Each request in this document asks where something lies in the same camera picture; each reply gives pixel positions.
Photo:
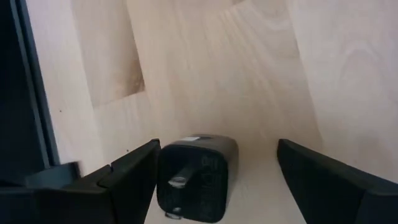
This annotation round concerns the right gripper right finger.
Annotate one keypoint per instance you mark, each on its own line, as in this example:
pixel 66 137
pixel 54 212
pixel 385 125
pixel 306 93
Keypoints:
pixel 329 193

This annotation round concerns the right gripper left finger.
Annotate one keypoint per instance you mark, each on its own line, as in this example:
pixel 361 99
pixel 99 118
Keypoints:
pixel 130 186

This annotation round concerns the black wall charger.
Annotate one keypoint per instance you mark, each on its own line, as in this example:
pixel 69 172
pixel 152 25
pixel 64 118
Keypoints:
pixel 199 183

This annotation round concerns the black frame bracket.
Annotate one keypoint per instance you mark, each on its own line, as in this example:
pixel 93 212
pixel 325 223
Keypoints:
pixel 53 175

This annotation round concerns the black aluminium frame rail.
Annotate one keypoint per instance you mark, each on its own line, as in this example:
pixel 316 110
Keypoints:
pixel 18 93

